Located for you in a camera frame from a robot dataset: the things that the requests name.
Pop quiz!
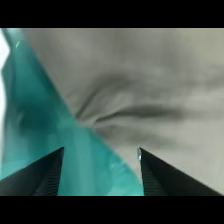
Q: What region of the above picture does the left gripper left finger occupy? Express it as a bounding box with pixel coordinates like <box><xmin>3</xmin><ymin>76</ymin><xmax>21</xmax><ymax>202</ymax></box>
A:
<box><xmin>0</xmin><ymin>146</ymin><xmax>65</xmax><ymax>197</ymax></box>

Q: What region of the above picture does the grey shirt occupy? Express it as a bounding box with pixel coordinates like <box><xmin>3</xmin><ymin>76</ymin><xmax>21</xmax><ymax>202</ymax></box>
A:
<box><xmin>21</xmin><ymin>28</ymin><xmax>224</xmax><ymax>197</ymax></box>

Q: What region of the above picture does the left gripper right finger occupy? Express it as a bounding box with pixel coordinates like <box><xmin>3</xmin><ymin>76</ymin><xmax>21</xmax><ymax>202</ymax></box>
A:
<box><xmin>137</xmin><ymin>147</ymin><xmax>222</xmax><ymax>197</ymax></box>

